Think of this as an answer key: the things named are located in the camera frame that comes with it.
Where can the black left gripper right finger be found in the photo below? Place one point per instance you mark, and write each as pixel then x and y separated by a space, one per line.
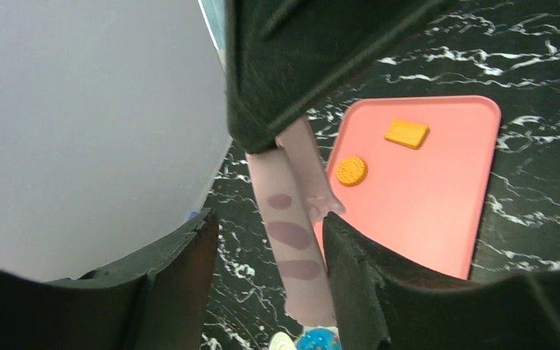
pixel 383 300

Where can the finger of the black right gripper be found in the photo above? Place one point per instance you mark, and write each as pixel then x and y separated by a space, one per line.
pixel 283 56

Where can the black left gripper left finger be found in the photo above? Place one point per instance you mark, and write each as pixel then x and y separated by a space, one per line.
pixel 153 298

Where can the blue donut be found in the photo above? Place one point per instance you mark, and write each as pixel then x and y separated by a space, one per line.
pixel 319 339

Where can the pink serving tray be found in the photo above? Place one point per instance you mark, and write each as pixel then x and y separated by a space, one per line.
pixel 424 204

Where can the white three-tier cake stand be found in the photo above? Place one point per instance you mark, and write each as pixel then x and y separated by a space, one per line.
pixel 281 341

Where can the orange biscuit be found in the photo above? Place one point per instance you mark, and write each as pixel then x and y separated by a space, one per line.
pixel 407 134

